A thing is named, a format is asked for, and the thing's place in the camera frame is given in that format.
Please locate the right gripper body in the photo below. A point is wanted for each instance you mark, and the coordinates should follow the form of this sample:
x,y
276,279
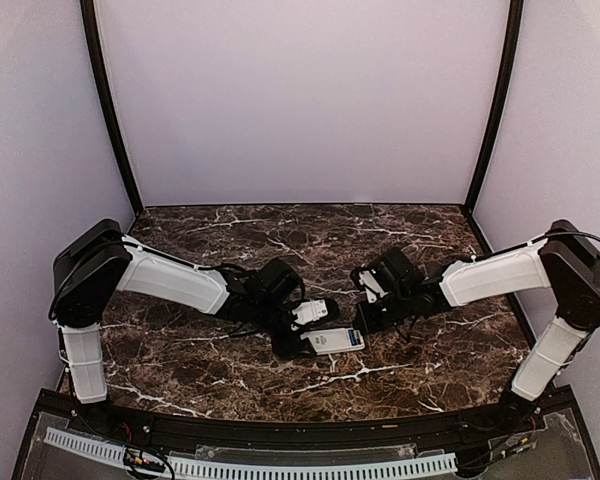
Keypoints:
x,y
381,320

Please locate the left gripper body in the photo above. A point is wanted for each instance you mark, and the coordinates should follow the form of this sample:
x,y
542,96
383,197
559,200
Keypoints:
x,y
283,348

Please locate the blue battery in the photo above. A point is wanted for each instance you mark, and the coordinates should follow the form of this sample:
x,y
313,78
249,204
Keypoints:
x,y
356,339

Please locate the white remote control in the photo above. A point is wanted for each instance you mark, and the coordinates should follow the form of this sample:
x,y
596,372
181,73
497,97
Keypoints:
x,y
329,341

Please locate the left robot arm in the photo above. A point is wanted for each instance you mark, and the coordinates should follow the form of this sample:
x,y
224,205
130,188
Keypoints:
x,y
104,260

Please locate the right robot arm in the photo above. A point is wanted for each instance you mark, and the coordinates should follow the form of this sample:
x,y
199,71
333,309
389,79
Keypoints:
x,y
563,260

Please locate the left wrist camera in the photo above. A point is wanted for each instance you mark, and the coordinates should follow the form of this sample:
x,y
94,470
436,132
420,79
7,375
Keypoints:
x,y
314,312

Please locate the white cable duct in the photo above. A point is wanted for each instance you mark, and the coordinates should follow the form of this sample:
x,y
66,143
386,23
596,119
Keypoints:
x,y
181,467

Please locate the black front rail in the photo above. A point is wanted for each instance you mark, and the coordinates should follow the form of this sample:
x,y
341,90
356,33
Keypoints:
x,y
182,433

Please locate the right black frame post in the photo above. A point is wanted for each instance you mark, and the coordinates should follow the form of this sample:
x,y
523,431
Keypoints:
x,y
504,74

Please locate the black frame post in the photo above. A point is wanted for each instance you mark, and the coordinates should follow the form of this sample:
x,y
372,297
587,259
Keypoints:
x,y
504,74
108,109

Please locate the left black frame post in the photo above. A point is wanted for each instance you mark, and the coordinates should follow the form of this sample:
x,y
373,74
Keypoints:
x,y
108,109

